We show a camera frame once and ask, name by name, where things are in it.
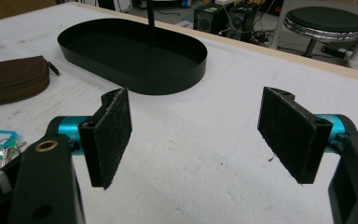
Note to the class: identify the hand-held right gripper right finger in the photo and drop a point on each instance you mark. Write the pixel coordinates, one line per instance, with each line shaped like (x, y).
(289, 133)

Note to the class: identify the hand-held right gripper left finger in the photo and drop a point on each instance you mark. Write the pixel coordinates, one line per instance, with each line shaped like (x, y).
(107, 140)

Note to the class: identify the black oval tray key stand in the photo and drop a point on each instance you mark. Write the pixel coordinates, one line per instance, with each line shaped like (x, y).
(130, 59)

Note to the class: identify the bunch of metal key rings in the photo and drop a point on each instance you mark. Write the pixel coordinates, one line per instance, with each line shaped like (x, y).
(6, 155)

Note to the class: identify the brown leather zip pouch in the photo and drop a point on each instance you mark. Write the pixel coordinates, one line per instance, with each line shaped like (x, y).
(12, 79)

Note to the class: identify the black power strip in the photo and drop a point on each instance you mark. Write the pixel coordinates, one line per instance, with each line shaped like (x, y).
(334, 52)

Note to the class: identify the black round stool chrome rim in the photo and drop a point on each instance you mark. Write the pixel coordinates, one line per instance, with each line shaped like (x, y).
(326, 20)

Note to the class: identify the black computer tower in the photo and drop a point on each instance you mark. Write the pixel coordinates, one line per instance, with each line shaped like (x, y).
(209, 18)
(242, 21)

